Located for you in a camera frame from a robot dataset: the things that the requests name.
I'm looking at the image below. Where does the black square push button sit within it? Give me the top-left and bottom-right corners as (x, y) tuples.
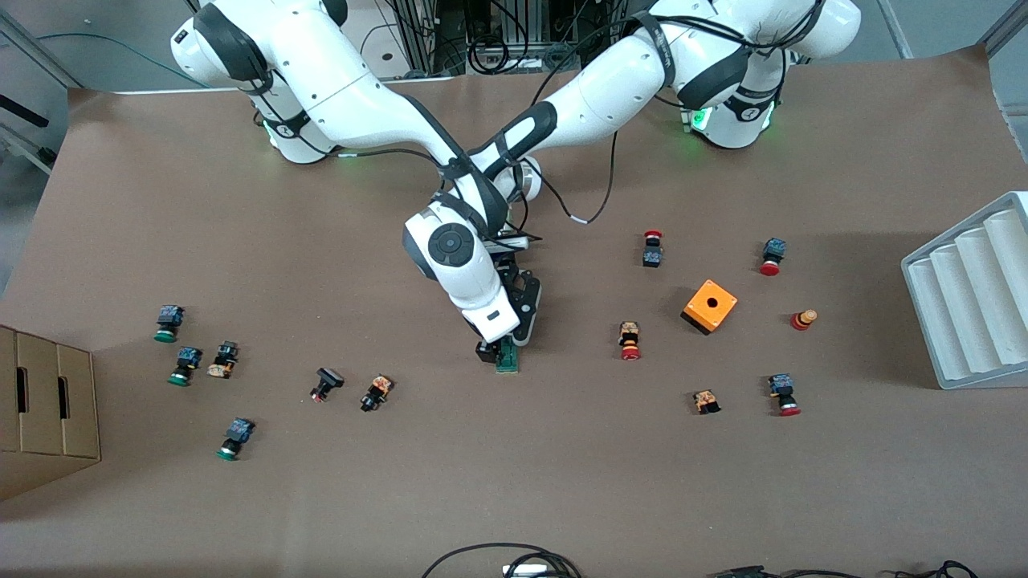
(310, 367), (345, 403)

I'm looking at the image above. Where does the white mounting plate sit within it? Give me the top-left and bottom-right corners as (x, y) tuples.
(345, 0), (460, 83)

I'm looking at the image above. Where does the green push button blue block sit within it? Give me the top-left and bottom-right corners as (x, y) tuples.
(154, 304), (186, 344)
(216, 417), (256, 462)
(168, 347), (203, 387)

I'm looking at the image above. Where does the brown cardboard box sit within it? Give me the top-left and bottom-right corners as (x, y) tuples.
(0, 325), (102, 503)

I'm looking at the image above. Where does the grey ribbed tray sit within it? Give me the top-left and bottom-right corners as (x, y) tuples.
(900, 191), (1028, 391)

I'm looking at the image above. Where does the black bar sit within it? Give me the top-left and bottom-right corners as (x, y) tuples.
(0, 94), (51, 129)

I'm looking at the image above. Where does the aluminium profile bar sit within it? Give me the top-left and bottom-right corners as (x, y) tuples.
(978, 0), (1028, 57)

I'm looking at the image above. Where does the black orange selector switch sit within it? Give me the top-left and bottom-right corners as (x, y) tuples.
(360, 374), (395, 413)

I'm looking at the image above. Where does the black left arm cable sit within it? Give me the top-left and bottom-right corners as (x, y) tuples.
(498, 0), (828, 242)

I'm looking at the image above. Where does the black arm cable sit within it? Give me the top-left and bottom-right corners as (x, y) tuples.
(241, 72), (451, 173)
(498, 0), (828, 242)

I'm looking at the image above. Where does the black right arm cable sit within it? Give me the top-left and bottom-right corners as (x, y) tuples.
(241, 72), (451, 173)

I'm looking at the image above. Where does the orange button enclosure box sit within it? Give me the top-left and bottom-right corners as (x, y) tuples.
(681, 279), (738, 336)

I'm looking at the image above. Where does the black looped cable bundle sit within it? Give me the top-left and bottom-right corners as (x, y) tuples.
(422, 543), (581, 578)

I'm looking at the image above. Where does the aluminium frame rack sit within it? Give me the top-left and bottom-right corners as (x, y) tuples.
(385, 0), (643, 77)

